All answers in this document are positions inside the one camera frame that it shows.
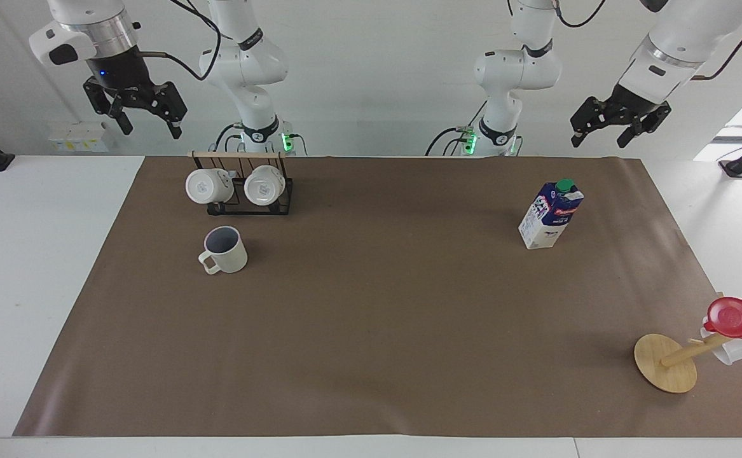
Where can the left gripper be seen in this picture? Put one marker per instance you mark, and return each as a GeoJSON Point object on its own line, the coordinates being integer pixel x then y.
{"type": "Point", "coordinates": [638, 102]}

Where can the white plastic cup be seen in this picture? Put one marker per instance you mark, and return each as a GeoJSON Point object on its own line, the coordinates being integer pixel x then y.
{"type": "Point", "coordinates": [727, 353]}

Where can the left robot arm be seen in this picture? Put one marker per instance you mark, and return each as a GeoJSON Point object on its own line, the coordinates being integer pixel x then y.
{"type": "Point", "coordinates": [517, 70]}

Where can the white wall socket box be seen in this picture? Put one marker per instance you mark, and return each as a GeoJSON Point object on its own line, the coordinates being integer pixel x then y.
{"type": "Point", "coordinates": [78, 137]}

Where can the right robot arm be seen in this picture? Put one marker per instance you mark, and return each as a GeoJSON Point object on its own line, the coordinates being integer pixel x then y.
{"type": "Point", "coordinates": [243, 70]}

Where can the blue and white milk carton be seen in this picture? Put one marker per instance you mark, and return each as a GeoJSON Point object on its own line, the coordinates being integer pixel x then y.
{"type": "Point", "coordinates": [545, 219]}

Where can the cream mug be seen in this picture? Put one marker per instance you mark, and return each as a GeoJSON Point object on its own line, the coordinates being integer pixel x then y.
{"type": "Point", "coordinates": [231, 254]}

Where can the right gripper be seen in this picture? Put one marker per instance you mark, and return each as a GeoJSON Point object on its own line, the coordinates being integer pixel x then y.
{"type": "Point", "coordinates": [116, 69]}

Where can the red plastic cup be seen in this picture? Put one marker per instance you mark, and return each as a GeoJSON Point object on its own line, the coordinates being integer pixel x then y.
{"type": "Point", "coordinates": [736, 318]}

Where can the white mug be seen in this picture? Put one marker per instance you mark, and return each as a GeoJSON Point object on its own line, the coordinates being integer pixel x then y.
{"type": "Point", "coordinates": [204, 186]}
{"type": "Point", "coordinates": [262, 187]}

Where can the wooden mug tree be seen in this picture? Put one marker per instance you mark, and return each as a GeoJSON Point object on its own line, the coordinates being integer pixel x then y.
{"type": "Point", "coordinates": [660, 366]}

